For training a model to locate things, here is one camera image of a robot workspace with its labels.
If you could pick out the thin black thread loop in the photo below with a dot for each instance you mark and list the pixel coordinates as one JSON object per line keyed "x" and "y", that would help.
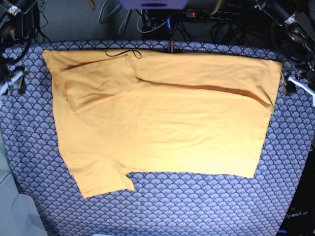
{"x": 136, "y": 53}

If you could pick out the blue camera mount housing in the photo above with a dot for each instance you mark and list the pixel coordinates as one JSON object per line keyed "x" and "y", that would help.
{"x": 153, "y": 4}

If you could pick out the yellow T-shirt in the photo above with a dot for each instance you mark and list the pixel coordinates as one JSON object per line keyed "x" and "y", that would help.
{"x": 184, "y": 112}

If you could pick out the grey plastic bin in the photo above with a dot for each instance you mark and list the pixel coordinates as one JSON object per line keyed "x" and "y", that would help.
{"x": 18, "y": 213}

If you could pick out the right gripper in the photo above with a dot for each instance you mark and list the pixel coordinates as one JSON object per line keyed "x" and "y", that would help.
{"x": 13, "y": 80}

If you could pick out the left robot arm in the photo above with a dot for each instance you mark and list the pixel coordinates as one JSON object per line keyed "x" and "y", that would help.
{"x": 292, "y": 34}

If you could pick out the red-black table clamp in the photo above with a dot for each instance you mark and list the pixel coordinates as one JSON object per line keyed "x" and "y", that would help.
{"x": 171, "y": 46}

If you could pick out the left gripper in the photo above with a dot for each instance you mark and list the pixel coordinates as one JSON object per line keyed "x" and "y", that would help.
{"x": 297, "y": 80}

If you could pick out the blue fan-patterned tablecloth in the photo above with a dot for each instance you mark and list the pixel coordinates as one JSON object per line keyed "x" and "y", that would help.
{"x": 162, "y": 204}

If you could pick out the black OpenArm box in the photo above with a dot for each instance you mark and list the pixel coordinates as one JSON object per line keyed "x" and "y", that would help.
{"x": 300, "y": 218}

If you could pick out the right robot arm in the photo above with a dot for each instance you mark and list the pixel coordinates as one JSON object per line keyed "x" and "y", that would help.
{"x": 17, "y": 26}

